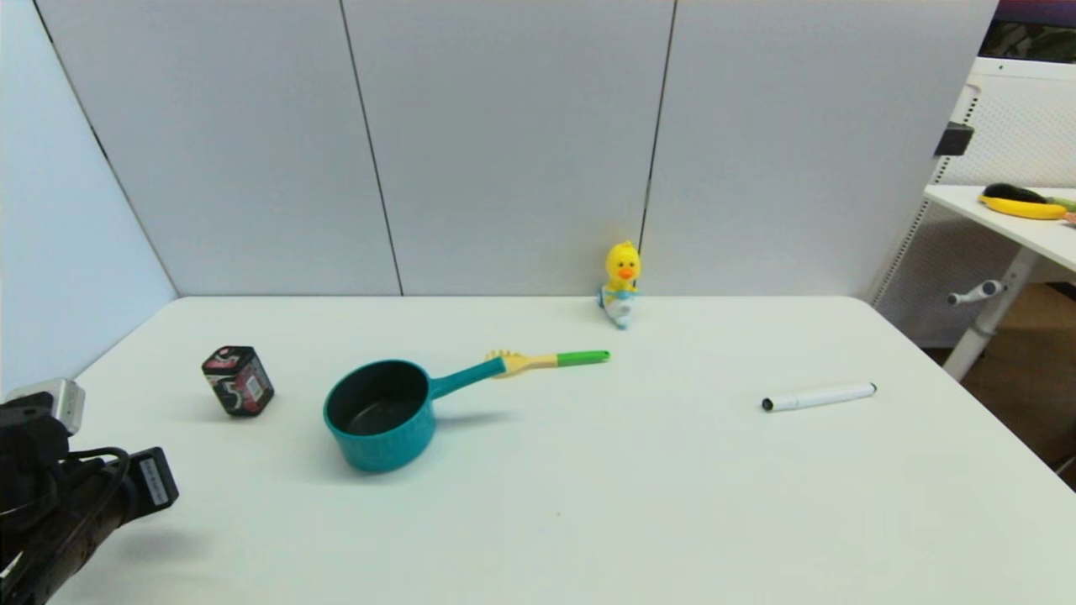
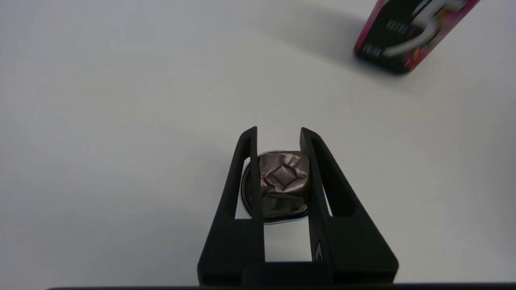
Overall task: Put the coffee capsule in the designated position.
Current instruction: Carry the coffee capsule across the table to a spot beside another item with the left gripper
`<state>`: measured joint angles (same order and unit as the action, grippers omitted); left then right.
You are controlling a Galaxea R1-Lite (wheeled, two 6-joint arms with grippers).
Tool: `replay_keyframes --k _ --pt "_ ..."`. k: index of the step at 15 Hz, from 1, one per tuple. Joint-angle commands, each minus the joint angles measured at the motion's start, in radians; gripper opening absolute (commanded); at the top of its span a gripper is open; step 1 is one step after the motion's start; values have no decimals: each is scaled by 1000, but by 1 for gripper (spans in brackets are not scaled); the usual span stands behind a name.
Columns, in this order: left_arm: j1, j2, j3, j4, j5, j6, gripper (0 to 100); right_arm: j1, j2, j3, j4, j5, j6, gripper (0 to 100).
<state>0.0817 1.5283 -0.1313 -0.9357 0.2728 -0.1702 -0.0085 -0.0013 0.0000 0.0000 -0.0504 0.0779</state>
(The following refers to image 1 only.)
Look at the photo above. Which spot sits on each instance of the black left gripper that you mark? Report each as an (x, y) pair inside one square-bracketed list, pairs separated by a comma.
[(153, 483)]

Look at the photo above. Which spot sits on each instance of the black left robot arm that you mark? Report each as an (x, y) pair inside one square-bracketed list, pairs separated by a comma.
[(50, 538)]

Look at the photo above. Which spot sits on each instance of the black box with red print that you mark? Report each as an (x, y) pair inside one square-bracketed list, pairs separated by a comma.
[(239, 382)]

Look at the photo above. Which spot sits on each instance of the teal saucepan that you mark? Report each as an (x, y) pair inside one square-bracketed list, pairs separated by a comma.
[(382, 416)]

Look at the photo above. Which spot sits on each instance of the yellow duck toy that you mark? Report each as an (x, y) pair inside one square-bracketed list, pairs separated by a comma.
[(622, 281)]

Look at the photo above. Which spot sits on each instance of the white marker pen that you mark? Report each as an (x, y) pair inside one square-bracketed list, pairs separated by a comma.
[(820, 396)]

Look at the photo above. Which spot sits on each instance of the black partition clamp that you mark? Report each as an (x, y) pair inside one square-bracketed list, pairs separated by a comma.
[(953, 139)]

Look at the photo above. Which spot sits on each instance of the white side table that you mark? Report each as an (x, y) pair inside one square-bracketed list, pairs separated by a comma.
[(1009, 220)]

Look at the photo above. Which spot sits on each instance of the black oval object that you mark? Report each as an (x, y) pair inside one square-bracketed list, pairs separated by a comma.
[(1013, 193)]

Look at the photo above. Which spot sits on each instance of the yellow banana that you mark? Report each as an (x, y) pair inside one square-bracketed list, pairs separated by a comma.
[(1021, 209)]

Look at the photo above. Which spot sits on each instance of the white perforated panel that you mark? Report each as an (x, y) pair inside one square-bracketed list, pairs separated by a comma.
[(1025, 126)]

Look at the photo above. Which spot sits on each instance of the green object on side table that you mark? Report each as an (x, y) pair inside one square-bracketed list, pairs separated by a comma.
[(1063, 203)]

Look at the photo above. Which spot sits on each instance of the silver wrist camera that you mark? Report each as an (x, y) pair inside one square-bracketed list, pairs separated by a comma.
[(59, 399)]

